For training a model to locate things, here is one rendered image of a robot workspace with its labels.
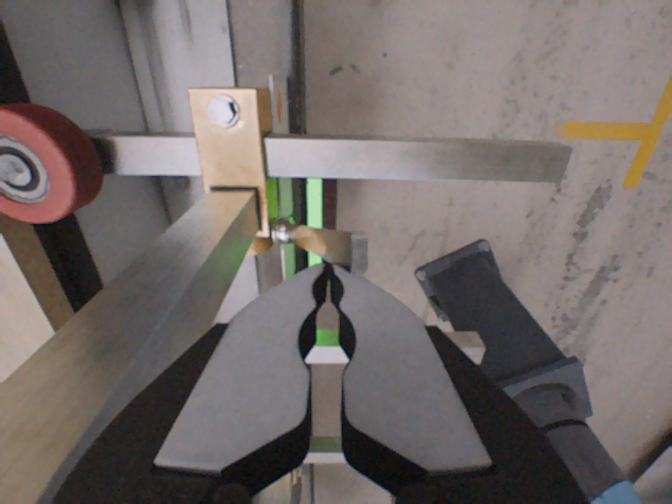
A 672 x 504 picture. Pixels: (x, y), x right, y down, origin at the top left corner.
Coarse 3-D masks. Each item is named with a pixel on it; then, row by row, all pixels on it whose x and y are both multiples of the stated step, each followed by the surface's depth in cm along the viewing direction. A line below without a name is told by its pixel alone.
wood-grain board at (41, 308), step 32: (0, 224) 23; (0, 256) 24; (32, 256) 26; (0, 288) 26; (32, 288) 26; (0, 320) 27; (32, 320) 27; (64, 320) 29; (0, 352) 29; (32, 352) 29
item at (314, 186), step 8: (312, 184) 42; (320, 184) 42; (312, 192) 43; (320, 192) 43; (312, 200) 43; (320, 200) 43; (312, 208) 44; (320, 208) 44; (312, 216) 44; (320, 216) 44; (312, 224) 45; (320, 224) 45; (312, 256) 47; (312, 264) 48
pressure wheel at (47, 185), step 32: (0, 128) 19; (32, 128) 19; (64, 128) 21; (0, 160) 20; (32, 160) 20; (64, 160) 20; (96, 160) 23; (0, 192) 21; (32, 192) 21; (64, 192) 21; (96, 192) 24
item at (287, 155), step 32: (128, 160) 25; (160, 160) 25; (192, 160) 25; (288, 160) 25; (320, 160) 25; (352, 160) 25; (384, 160) 25; (416, 160) 25; (448, 160) 25; (480, 160) 25; (512, 160) 25; (544, 160) 25
